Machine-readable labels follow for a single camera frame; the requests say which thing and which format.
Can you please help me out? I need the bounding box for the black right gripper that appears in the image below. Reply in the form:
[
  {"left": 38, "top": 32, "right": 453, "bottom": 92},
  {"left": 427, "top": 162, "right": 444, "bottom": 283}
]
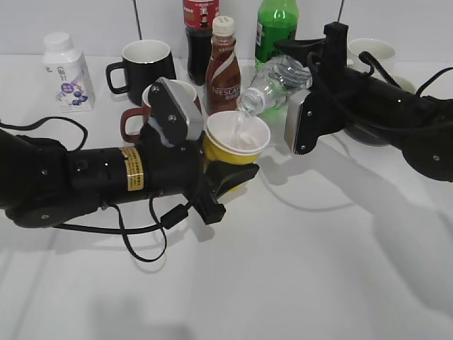
[{"left": 274, "top": 22, "right": 348, "bottom": 138}]

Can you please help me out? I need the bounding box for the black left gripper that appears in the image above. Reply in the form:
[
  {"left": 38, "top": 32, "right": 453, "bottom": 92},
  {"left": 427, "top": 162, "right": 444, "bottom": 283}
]
[{"left": 136, "top": 124, "right": 260, "bottom": 224}]

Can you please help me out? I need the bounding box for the clear water bottle green label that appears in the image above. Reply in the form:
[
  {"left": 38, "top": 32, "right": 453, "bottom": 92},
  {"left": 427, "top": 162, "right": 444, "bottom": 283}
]
[{"left": 237, "top": 55, "right": 312, "bottom": 117}]

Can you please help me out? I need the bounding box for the white paper cup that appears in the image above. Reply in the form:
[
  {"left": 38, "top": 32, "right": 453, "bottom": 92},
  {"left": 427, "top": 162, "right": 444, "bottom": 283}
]
[{"left": 205, "top": 110, "right": 271, "bottom": 154}]

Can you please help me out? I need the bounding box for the yellow paper cup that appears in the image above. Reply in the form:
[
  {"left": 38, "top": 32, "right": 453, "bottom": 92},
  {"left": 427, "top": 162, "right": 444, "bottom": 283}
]
[{"left": 202, "top": 135, "right": 262, "bottom": 165}]

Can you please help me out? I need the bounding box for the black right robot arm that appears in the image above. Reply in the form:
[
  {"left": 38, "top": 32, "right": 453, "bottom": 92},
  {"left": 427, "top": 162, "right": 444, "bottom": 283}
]
[{"left": 275, "top": 21, "right": 452, "bottom": 182}]

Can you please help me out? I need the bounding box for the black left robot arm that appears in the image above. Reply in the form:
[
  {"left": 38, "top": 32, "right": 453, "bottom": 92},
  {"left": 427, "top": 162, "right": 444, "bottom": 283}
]
[{"left": 1, "top": 126, "right": 259, "bottom": 229}]

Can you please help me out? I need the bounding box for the green soda bottle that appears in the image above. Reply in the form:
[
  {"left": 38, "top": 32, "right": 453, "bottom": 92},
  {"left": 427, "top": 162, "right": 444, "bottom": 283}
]
[{"left": 255, "top": 1, "right": 299, "bottom": 71}]

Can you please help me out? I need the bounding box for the white ceramic mug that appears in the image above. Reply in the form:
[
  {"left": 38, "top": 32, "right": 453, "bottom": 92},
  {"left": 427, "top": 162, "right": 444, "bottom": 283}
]
[{"left": 347, "top": 38, "right": 396, "bottom": 73}]

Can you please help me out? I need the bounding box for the brown Nescafe coffee bottle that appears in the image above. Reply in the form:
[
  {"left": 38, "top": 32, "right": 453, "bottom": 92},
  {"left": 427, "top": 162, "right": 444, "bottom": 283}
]
[{"left": 206, "top": 16, "right": 241, "bottom": 115}]

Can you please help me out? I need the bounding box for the dark grey ceramic mug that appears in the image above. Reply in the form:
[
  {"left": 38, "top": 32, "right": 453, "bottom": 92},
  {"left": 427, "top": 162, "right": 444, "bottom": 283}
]
[{"left": 344, "top": 74, "right": 416, "bottom": 147}]

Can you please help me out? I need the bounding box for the red ceramic mug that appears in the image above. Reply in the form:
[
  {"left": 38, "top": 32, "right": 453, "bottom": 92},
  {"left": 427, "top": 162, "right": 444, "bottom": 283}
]
[{"left": 120, "top": 79, "right": 203, "bottom": 143}]

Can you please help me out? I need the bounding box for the cola bottle red label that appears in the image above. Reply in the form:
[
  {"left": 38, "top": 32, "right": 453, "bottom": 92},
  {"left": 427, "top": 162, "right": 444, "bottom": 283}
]
[{"left": 183, "top": 0, "right": 219, "bottom": 86}]

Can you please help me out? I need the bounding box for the black ceramic mug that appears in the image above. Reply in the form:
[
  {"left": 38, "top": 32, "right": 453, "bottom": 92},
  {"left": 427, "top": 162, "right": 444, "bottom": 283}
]
[{"left": 105, "top": 40, "right": 177, "bottom": 106}]

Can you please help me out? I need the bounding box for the white yogurt drink bottle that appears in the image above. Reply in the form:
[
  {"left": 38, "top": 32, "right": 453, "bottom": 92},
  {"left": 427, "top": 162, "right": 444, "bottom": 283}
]
[{"left": 42, "top": 32, "right": 96, "bottom": 113}]

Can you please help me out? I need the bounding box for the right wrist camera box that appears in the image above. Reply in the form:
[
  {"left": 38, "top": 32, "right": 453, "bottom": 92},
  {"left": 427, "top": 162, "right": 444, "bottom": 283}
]
[{"left": 284, "top": 90, "right": 319, "bottom": 155}]

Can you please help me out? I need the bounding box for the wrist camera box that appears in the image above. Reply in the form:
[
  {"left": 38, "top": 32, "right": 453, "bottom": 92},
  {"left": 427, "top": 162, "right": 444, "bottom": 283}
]
[
  {"left": 284, "top": 90, "right": 319, "bottom": 155},
  {"left": 148, "top": 77, "right": 204, "bottom": 145}
]

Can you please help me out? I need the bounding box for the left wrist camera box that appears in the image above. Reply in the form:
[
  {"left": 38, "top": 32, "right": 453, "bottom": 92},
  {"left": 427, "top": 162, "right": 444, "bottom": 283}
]
[{"left": 148, "top": 77, "right": 204, "bottom": 145}]

